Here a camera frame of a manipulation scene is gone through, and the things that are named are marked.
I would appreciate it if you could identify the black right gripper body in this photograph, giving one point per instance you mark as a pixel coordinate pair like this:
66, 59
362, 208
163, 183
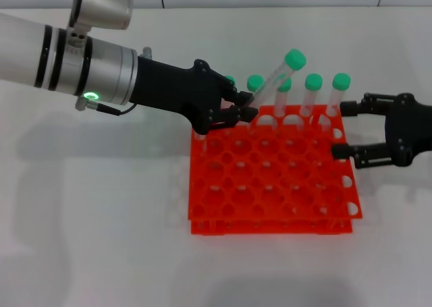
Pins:
410, 131

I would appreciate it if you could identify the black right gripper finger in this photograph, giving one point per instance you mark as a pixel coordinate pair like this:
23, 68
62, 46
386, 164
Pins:
371, 106
369, 153

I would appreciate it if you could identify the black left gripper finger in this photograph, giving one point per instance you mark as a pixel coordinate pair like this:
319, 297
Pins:
241, 98
244, 113

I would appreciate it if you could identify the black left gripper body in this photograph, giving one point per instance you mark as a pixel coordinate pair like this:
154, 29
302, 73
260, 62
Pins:
175, 91

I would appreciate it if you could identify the orange test tube rack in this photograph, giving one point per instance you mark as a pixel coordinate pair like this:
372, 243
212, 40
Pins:
270, 182

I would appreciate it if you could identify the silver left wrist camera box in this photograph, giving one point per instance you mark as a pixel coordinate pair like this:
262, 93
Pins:
104, 6

